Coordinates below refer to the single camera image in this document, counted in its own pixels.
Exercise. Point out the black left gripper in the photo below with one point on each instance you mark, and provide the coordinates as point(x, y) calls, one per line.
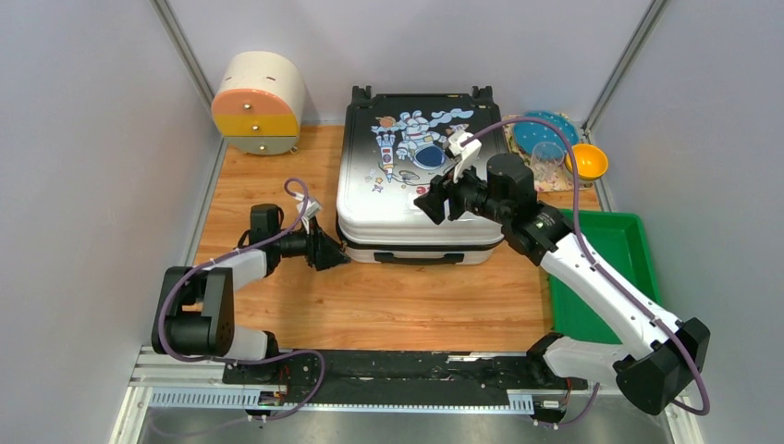
point(327, 252)

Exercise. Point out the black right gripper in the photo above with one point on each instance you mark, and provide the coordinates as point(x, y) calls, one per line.
point(441, 188)

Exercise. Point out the astronaut print suitcase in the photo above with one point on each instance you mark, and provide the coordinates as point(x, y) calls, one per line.
point(394, 144)

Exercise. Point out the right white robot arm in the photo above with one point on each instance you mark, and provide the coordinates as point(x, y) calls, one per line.
point(660, 357)

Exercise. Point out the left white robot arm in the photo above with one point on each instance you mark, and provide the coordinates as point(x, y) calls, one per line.
point(195, 317)

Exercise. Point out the teal dotted plate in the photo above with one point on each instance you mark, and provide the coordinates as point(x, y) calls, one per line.
point(528, 134)

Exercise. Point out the clear plastic cup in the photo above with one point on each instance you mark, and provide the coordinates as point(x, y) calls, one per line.
point(546, 158)

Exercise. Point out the cream mini drawer cabinet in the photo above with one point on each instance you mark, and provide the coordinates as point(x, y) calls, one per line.
point(259, 104)

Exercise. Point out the orange bowl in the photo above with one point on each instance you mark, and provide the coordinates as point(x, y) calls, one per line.
point(591, 162)

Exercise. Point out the green plastic tray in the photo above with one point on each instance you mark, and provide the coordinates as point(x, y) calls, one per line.
point(621, 240)

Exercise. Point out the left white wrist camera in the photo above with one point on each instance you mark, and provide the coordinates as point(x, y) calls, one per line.
point(309, 207)

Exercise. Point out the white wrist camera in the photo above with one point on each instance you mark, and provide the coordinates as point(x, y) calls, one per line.
point(463, 147)
point(309, 207)

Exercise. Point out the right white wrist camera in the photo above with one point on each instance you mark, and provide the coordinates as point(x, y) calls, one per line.
point(463, 147)

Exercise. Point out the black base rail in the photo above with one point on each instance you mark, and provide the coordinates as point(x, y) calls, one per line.
point(408, 378)

